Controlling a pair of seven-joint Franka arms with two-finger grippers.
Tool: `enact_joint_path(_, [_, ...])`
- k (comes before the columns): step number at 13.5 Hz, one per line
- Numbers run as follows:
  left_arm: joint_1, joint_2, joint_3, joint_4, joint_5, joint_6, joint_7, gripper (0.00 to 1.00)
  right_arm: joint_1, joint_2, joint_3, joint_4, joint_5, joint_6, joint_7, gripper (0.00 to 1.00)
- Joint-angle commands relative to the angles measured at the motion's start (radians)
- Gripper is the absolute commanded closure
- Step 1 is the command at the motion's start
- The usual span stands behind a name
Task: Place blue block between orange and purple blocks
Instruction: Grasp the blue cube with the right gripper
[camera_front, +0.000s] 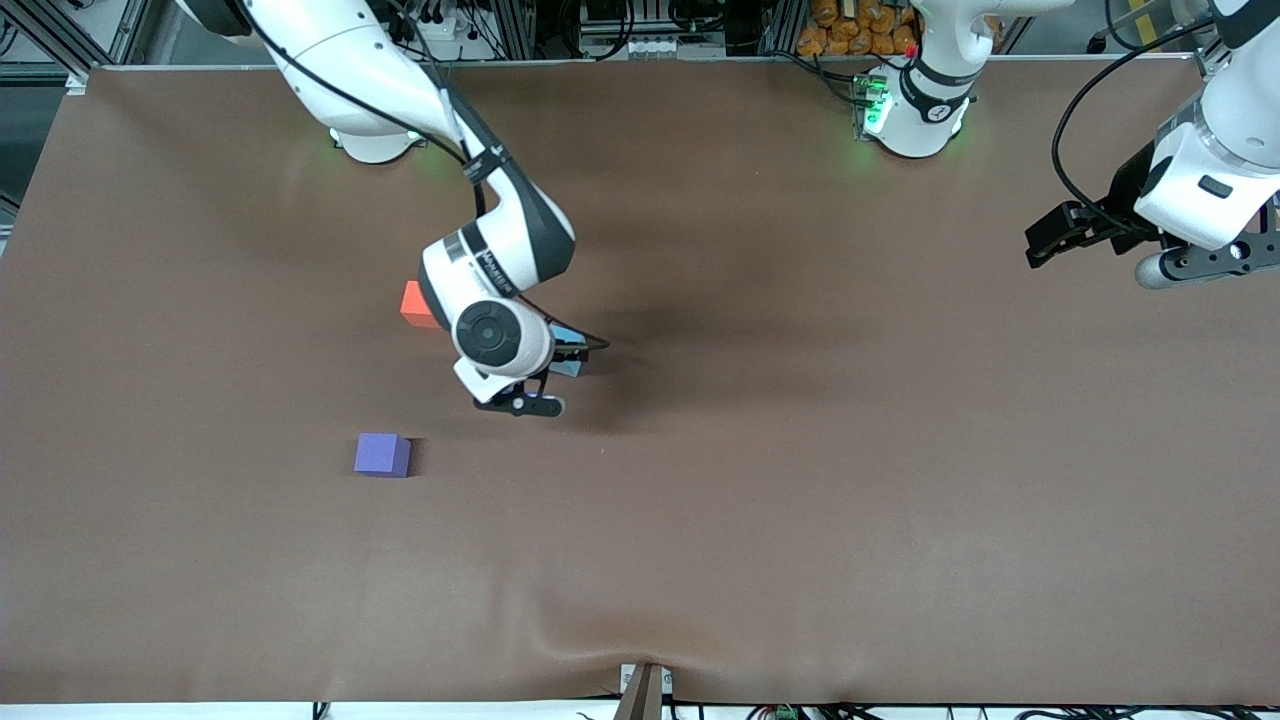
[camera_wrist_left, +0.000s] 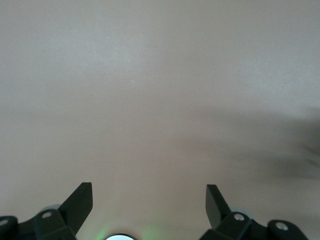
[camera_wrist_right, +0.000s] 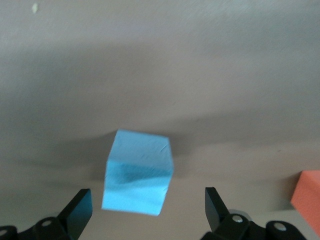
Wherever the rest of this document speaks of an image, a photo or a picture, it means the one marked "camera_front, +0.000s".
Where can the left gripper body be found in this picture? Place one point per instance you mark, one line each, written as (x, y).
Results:
(1127, 197)

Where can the light blue foam block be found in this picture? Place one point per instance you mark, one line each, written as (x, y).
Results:
(565, 334)

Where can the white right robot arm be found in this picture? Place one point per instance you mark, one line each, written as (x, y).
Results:
(350, 60)

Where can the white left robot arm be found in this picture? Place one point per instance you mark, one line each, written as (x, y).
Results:
(930, 100)

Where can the orange foam block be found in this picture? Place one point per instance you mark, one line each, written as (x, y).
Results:
(415, 303)

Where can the purple foam block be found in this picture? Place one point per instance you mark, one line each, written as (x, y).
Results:
(380, 454)

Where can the brown table cover sheet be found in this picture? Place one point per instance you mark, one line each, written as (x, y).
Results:
(700, 550)

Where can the pile of orange objects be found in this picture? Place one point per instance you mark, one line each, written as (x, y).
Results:
(850, 25)

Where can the white power strip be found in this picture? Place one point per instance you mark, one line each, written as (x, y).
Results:
(640, 46)

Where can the aluminium frame strut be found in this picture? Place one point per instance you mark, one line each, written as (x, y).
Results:
(125, 30)
(1212, 65)

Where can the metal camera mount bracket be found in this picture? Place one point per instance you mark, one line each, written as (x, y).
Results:
(643, 695)

